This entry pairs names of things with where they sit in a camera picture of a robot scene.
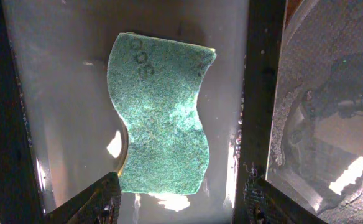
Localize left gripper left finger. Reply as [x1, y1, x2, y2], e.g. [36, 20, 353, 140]
[44, 172, 121, 224]

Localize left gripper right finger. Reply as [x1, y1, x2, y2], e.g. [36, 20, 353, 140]
[233, 176, 324, 224]

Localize black round tray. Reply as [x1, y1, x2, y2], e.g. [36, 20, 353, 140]
[265, 0, 363, 223]

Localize green yellow sponge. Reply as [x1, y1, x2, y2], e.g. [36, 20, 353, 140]
[107, 33, 216, 195]

